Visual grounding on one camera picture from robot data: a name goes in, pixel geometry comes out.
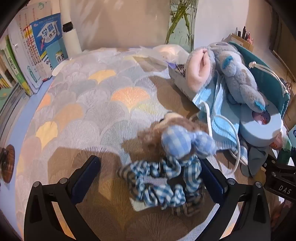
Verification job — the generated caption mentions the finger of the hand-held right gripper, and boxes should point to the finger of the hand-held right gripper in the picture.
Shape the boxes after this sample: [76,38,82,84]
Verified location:
[262,155,290,171]

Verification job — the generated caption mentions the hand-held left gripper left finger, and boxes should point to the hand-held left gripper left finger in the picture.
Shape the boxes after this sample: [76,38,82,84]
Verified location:
[24,155,102,241]

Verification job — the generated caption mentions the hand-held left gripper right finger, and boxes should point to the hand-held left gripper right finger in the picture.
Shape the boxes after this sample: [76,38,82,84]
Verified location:
[196,160,271,241]

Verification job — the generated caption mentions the light blue round roll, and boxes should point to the light blue round roll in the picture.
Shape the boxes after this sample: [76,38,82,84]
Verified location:
[239,102,283,146]

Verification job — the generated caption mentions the curly plush doll plaid bow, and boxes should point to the curly plush doll plaid bow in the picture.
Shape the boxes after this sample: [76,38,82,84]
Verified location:
[137,112,216,160]

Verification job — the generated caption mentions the blue face mask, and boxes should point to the blue face mask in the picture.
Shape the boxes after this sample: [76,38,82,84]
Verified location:
[192,74,249,167]

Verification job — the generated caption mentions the blue plaid scrunchie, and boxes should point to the blue plaid scrunchie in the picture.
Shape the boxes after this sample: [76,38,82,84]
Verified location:
[117,155,206,217]

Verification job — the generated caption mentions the grey blue plush rabbit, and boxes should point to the grey blue plush rabbit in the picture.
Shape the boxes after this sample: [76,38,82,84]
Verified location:
[185,42,270,112]

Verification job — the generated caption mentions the grey blue cloth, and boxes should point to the grey blue cloth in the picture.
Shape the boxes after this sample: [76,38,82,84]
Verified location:
[240,139,271,178]

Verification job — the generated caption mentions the colourful small packet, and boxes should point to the colourful small packet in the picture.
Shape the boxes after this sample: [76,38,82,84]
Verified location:
[269,131,292,153]

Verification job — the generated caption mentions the round brown wooden disc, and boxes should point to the round brown wooden disc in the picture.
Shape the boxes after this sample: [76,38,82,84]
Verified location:
[0,144,15,183]

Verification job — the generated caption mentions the grey patterned box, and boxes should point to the grey patterned box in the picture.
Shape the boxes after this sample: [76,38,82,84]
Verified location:
[168,61,201,103]

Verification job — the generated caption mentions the brown pen holder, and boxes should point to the brown pen holder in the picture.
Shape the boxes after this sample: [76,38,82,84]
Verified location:
[229,34,255,52]

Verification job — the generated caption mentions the white crumpled tissue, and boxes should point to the white crumpled tissue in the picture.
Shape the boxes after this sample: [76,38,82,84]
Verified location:
[139,44,190,70]

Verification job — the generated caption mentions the row of books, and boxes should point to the row of books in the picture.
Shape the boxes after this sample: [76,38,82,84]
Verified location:
[0,0,70,98]

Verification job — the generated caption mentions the clear glass vase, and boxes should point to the clear glass vase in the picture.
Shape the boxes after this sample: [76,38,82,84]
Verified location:
[165,0,199,52]

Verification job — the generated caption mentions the green plant stems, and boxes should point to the green plant stems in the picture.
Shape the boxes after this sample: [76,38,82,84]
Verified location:
[165,0,199,47]

